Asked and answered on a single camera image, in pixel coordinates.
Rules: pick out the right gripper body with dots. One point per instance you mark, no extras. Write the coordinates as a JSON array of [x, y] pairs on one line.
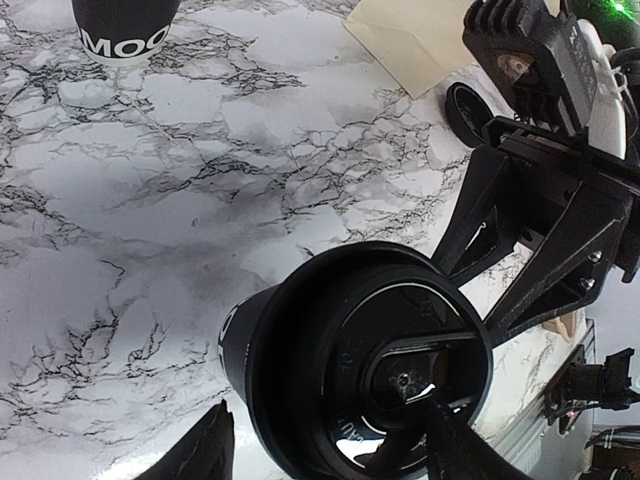
[[546, 171]]

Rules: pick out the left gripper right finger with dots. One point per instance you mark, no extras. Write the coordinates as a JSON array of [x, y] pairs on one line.
[[456, 451]]

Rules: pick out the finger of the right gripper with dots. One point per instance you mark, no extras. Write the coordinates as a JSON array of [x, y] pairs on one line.
[[478, 234], [568, 269]]

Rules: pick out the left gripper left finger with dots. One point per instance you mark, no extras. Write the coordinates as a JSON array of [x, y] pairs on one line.
[[204, 452]]

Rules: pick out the black cup lid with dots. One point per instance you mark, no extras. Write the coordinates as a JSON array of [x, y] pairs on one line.
[[348, 349], [467, 113]]

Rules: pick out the black paper coffee cup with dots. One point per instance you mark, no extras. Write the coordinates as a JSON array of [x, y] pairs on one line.
[[235, 338]]

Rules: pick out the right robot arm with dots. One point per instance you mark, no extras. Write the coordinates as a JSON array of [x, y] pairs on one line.
[[614, 119]]

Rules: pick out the brown cardboard cup carrier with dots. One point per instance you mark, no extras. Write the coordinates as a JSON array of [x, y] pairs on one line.
[[565, 325]]

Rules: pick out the cream paper bag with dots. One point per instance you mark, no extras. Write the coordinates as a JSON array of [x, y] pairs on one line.
[[418, 42]]

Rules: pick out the black cup holding straws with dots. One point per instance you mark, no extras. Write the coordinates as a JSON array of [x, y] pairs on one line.
[[120, 33]]

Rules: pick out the front aluminium rail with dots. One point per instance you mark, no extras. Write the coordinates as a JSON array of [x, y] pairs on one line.
[[527, 417]]

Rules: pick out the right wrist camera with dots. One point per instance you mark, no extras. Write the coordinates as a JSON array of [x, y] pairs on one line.
[[539, 62]]

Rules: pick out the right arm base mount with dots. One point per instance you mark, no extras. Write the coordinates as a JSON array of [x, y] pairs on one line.
[[579, 386]]

